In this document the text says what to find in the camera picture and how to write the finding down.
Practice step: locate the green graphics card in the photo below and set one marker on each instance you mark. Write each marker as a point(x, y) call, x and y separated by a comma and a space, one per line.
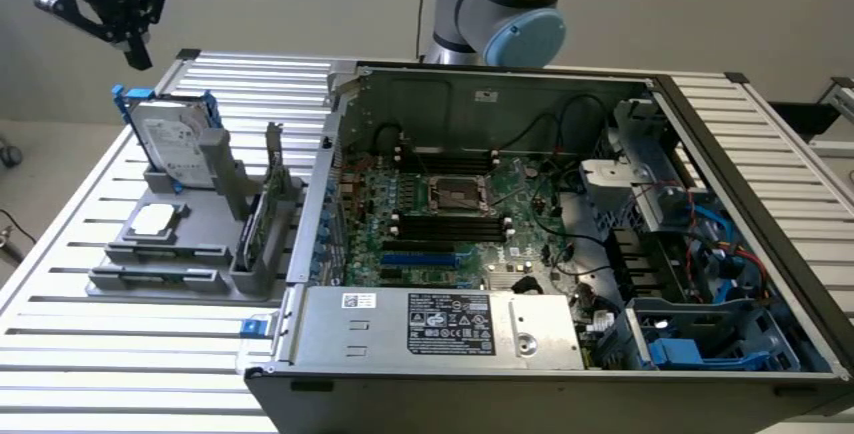
point(273, 189)

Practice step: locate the grey metal drive cage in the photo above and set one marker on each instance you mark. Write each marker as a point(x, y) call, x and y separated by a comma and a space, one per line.
point(656, 164)

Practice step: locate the silver power supply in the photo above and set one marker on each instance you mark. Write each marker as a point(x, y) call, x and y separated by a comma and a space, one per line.
point(387, 329)

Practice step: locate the green motherboard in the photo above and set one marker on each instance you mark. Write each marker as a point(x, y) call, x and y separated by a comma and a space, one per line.
point(527, 214)

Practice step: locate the black table corner cap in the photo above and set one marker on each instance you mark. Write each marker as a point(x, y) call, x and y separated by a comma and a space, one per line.
point(188, 54)
point(735, 78)

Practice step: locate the black RAM slot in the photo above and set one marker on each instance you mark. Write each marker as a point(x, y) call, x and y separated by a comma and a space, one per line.
point(454, 222)
point(447, 164)
point(447, 154)
point(454, 234)
point(447, 159)
point(454, 216)
point(447, 149)
point(454, 228)

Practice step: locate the green RAM stick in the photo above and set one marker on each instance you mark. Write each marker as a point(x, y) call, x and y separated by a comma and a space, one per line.
point(163, 278)
point(169, 252)

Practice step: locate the short black expansion slot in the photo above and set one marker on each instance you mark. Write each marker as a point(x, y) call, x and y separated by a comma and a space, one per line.
point(400, 272)

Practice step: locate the disk bay with blue clip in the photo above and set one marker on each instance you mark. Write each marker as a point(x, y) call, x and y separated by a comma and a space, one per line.
point(707, 339)

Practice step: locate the blue expansion slot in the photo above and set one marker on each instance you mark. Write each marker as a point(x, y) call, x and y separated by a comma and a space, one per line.
point(419, 257)

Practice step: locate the grey parts rack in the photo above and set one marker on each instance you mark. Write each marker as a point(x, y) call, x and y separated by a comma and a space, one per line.
point(200, 231)

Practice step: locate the blue case latch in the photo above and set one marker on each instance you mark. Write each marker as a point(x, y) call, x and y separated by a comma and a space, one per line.
point(253, 328)

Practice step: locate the open black PC case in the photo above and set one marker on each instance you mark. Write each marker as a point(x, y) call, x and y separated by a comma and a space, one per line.
point(467, 404)

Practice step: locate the CPU socket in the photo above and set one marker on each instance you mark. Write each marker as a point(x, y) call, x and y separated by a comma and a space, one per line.
point(460, 190)

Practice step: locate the silver CPU chip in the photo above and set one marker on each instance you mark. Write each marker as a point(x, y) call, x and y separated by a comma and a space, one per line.
point(155, 218)

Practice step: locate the hard disk in blue carrier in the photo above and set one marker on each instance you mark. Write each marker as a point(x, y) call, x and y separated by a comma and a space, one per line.
point(169, 144)

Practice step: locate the black RAM stick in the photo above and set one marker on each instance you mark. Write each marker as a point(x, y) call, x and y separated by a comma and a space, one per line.
point(248, 234)

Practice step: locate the grey caster wheel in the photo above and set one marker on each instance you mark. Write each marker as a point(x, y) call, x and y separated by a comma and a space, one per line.
point(11, 153)

